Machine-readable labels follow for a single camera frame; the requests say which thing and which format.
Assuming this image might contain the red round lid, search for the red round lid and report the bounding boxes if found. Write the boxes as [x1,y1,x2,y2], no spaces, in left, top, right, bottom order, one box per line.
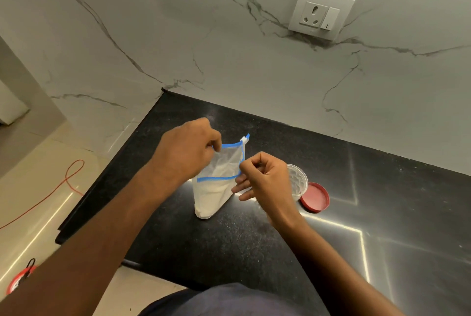
[300,182,330,213]

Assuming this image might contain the person's right forearm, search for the person's right forearm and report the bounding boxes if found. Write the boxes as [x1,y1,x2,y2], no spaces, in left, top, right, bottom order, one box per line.
[267,213,405,316]

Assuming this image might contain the person's left forearm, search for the person's left forearm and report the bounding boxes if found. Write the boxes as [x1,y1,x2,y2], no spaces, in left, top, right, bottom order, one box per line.
[0,165,184,316]

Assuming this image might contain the clear plastic container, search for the clear plastic container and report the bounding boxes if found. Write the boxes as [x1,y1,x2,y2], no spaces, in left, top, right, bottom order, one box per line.
[286,164,309,201]

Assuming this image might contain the person's dark blue shirt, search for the person's dark blue shirt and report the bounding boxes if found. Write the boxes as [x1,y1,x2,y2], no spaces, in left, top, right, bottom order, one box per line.
[138,283,330,316]

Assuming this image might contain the person's left hand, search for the person's left hand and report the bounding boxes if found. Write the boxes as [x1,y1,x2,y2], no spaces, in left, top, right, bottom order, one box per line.
[149,118,223,188]

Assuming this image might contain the white wall socket with switch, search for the white wall socket with switch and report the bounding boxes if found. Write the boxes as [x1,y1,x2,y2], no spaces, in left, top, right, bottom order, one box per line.
[288,0,356,42]

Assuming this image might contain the person's right hand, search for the person's right hand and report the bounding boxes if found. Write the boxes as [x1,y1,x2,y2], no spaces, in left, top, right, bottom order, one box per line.
[232,152,301,225]

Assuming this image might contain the red cable reel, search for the red cable reel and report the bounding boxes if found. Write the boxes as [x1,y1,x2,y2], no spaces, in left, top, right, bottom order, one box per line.
[5,258,38,296]

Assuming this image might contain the clear zip bag blue seal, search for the clear zip bag blue seal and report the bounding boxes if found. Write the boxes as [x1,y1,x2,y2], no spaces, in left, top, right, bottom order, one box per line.
[191,133,251,220]

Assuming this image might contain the red cable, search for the red cable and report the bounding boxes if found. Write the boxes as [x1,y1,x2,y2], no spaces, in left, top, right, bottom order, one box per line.
[0,159,85,230]

